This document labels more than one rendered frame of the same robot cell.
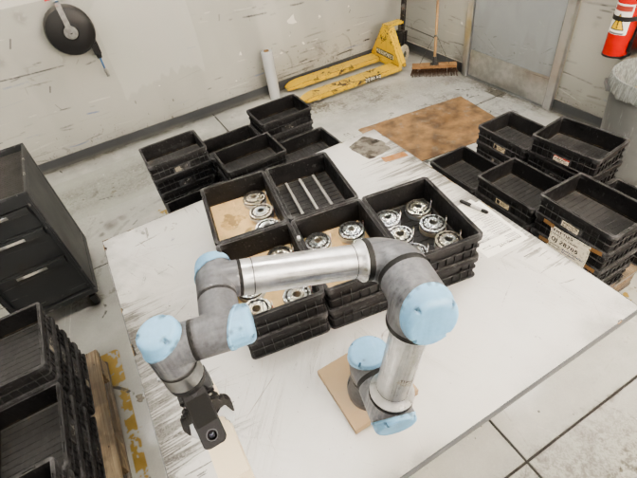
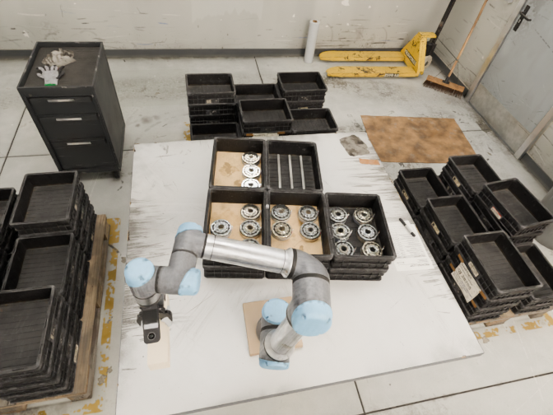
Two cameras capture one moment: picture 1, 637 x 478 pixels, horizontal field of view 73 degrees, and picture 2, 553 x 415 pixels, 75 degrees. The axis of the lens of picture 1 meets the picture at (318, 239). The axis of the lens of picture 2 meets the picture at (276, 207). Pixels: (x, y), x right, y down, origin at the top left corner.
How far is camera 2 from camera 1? 0.30 m
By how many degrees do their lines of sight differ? 8
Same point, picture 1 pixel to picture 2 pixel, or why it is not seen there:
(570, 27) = not seen: outside the picture
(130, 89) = (197, 15)
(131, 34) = not seen: outside the picture
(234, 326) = (185, 283)
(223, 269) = (194, 240)
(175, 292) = (170, 205)
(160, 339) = (138, 275)
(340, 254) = (274, 256)
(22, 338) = (58, 190)
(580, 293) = (448, 324)
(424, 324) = (304, 325)
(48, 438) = (55, 268)
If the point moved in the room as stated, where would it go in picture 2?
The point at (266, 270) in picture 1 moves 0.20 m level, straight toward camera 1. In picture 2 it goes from (221, 249) to (212, 315)
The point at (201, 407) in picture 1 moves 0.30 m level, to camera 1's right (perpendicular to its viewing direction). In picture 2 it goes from (151, 316) to (250, 341)
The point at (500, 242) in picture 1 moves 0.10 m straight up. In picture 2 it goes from (411, 263) to (419, 253)
